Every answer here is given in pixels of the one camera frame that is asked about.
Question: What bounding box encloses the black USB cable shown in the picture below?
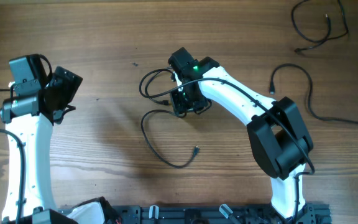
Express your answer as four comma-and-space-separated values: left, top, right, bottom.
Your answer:
268, 63, 358, 125
140, 98, 201, 169
291, 0, 350, 54

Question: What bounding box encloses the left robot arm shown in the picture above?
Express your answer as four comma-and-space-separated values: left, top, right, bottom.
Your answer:
0, 54, 109, 223

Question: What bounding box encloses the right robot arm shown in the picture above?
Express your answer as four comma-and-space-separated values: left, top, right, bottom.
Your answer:
168, 48, 313, 222

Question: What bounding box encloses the black right camera cable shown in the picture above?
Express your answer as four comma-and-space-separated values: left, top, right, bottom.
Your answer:
139, 67, 316, 223

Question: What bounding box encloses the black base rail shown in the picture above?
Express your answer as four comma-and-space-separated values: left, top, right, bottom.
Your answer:
113, 205, 282, 224

